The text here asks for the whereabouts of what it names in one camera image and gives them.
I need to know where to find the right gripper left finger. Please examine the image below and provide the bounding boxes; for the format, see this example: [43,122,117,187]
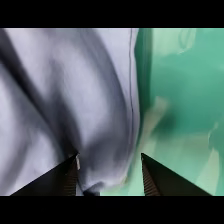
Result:
[10,152,80,197]

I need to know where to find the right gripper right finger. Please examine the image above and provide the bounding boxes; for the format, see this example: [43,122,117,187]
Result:
[140,152,212,197]

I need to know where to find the pale lilac shirt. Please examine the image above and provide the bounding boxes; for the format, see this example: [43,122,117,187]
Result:
[0,28,141,197]

